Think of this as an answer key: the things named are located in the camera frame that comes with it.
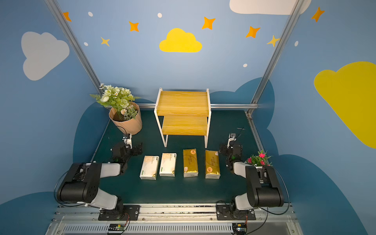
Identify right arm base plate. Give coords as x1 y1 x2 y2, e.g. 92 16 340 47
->
215 204 256 221

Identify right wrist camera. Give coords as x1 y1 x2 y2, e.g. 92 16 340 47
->
228 133 237 142

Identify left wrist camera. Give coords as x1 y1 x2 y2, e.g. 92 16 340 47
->
122 134 133 149

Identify two-tier wooden white shelf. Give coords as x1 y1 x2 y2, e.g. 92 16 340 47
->
154 88 212 148

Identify right green circuit board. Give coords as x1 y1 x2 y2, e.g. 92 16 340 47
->
232 223 247 235

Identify white tissue pack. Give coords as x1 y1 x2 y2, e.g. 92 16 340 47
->
140 156 160 180
159 153 177 177

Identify green circuit board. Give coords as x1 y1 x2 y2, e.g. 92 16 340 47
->
107 223 127 234
232 223 247 235

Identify gold tissue pack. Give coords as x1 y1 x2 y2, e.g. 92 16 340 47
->
205 150 221 179
183 149 198 178

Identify small white pot pink flowers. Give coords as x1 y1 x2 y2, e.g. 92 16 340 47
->
245 150 272 166

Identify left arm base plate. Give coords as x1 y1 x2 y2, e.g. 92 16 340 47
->
98 205 140 221

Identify left green circuit board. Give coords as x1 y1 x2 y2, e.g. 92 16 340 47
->
107 223 127 234

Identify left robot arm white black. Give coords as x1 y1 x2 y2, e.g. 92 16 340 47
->
54 142 143 221

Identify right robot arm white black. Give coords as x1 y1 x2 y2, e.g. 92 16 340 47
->
219 140 285 219

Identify aluminium mounting rail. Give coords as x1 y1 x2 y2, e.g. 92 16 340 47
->
46 202 303 235

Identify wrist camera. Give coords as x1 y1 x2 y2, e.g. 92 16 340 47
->
122 134 133 149
228 133 237 142

